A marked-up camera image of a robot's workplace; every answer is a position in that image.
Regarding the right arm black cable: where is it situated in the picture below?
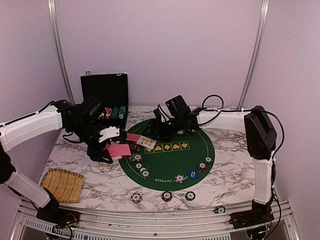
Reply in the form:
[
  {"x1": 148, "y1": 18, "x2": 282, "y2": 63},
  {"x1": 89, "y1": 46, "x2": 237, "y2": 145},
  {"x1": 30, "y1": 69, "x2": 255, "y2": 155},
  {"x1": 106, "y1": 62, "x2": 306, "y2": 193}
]
[{"x1": 197, "y1": 94, "x2": 286, "y2": 153}]

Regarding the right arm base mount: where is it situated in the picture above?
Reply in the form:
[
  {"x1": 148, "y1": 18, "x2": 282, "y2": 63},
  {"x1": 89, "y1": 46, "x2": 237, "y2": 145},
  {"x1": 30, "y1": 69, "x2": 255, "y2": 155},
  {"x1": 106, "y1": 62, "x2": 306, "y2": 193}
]
[{"x1": 229, "y1": 200, "x2": 275, "y2": 229}]

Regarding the left aluminium frame post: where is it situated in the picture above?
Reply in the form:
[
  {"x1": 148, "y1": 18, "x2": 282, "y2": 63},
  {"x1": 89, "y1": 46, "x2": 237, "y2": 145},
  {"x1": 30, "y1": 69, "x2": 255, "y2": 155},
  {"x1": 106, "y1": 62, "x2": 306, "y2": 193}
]
[{"x1": 47, "y1": 0, "x2": 75, "y2": 104}]

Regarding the blue small blind button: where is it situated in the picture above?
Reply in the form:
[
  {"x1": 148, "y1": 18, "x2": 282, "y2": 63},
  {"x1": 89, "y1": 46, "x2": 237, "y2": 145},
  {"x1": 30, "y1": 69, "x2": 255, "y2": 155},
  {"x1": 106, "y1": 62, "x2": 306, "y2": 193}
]
[{"x1": 187, "y1": 170, "x2": 199, "y2": 180}]

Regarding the red black chip stack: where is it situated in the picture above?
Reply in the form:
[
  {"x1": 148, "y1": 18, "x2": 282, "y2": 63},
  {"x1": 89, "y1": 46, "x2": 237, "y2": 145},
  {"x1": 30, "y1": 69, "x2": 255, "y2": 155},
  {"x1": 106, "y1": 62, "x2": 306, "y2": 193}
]
[{"x1": 161, "y1": 191, "x2": 172, "y2": 202}]

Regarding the woven bamboo tray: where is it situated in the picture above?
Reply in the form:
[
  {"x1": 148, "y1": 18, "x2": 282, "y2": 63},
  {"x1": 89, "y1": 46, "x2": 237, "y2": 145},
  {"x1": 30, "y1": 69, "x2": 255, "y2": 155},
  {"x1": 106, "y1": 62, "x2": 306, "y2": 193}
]
[{"x1": 40, "y1": 168, "x2": 85, "y2": 203}]

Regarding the black white chip stack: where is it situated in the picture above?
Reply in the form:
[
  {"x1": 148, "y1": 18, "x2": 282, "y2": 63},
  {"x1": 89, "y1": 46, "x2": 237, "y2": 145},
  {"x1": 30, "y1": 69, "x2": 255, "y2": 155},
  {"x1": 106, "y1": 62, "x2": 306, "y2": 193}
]
[{"x1": 131, "y1": 193, "x2": 142, "y2": 204}]

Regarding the right aluminium frame post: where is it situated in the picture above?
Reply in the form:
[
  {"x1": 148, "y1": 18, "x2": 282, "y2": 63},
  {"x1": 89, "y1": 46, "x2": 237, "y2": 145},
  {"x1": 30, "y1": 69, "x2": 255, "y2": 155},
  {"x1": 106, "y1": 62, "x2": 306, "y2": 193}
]
[{"x1": 237, "y1": 0, "x2": 270, "y2": 109}]

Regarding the aluminium front rail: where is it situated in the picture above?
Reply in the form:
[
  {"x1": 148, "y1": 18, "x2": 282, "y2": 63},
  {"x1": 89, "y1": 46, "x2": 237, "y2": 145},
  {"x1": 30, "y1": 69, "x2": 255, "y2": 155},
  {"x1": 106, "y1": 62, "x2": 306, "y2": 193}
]
[{"x1": 8, "y1": 200, "x2": 302, "y2": 240}]

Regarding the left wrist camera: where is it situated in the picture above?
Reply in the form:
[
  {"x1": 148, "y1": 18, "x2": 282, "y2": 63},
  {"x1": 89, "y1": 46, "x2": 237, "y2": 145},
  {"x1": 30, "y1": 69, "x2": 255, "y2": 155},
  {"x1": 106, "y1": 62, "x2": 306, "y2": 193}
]
[{"x1": 98, "y1": 126, "x2": 119, "y2": 143}]

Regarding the red patterned card deck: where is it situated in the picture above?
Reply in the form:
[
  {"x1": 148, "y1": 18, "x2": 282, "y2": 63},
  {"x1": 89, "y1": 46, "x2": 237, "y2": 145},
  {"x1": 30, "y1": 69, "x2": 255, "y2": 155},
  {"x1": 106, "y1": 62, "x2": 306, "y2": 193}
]
[{"x1": 106, "y1": 144, "x2": 132, "y2": 160}]

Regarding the triangular black red button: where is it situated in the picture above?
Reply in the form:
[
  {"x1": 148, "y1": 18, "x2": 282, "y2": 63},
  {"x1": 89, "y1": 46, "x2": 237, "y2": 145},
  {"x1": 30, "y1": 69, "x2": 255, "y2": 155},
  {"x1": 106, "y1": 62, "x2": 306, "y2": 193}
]
[{"x1": 129, "y1": 142, "x2": 140, "y2": 152}]

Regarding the blue green chip stack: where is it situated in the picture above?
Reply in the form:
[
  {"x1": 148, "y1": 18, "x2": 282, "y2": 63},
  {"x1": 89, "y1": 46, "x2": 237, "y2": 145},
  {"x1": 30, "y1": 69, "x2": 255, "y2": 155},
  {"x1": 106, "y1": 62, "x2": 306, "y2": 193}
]
[{"x1": 185, "y1": 191, "x2": 196, "y2": 201}]

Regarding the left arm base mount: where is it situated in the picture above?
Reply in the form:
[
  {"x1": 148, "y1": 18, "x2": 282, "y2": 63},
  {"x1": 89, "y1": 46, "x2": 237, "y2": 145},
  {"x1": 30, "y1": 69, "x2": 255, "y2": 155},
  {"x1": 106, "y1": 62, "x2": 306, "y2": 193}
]
[{"x1": 36, "y1": 192, "x2": 81, "y2": 228}]

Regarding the striped blue yellow card box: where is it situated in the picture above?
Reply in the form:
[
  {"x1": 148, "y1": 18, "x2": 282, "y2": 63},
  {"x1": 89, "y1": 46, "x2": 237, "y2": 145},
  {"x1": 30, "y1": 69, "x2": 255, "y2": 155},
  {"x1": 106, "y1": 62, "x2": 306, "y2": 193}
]
[{"x1": 98, "y1": 161, "x2": 112, "y2": 169}]

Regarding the aluminium frame post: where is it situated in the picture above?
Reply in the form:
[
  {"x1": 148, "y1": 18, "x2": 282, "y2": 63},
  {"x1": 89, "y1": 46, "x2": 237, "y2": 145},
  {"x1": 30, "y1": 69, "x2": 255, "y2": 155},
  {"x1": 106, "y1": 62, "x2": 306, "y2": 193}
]
[
  {"x1": 47, "y1": 0, "x2": 75, "y2": 104},
  {"x1": 237, "y1": 0, "x2": 270, "y2": 109}
]

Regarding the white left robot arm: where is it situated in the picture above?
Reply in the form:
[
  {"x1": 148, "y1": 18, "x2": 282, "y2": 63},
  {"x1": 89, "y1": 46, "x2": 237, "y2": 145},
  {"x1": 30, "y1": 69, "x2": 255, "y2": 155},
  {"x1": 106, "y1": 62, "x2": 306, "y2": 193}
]
[{"x1": 0, "y1": 96, "x2": 125, "y2": 223}]

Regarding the face-down card mat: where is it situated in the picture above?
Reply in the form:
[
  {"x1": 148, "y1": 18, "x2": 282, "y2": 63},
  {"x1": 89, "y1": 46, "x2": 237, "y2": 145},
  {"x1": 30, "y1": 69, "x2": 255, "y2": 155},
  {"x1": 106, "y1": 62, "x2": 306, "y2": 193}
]
[{"x1": 126, "y1": 132, "x2": 141, "y2": 142}]

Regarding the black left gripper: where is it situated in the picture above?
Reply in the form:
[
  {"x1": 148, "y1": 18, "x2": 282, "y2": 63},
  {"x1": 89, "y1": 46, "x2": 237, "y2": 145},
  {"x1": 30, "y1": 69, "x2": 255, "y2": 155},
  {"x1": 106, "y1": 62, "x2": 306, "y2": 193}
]
[{"x1": 68, "y1": 119, "x2": 113, "y2": 164}]

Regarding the round green poker mat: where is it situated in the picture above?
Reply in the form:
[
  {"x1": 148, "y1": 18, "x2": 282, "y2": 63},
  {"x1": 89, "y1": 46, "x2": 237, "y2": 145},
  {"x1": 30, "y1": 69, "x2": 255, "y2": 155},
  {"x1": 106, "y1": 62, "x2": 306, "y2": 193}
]
[{"x1": 119, "y1": 129, "x2": 215, "y2": 191}]

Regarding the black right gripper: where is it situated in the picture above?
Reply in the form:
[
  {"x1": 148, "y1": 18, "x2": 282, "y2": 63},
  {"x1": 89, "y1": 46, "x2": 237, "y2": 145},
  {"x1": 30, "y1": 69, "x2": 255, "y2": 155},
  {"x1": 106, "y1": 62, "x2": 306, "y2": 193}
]
[{"x1": 142, "y1": 115, "x2": 183, "y2": 142}]

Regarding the black poker chip case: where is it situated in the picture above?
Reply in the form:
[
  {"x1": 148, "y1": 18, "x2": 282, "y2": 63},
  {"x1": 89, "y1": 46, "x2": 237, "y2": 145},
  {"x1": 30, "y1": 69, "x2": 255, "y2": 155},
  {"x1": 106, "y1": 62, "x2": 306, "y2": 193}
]
[{"x1": 80, "y1": 73, "x2": 129, "y2": 130}]

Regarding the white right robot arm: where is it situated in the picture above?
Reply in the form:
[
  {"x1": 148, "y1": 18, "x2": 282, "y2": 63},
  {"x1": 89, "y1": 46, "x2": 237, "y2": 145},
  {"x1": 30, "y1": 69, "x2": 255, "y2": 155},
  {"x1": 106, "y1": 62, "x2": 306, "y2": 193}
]
[{"x1": 143, "y1": 95, "x2": 279, "y2": 224}]

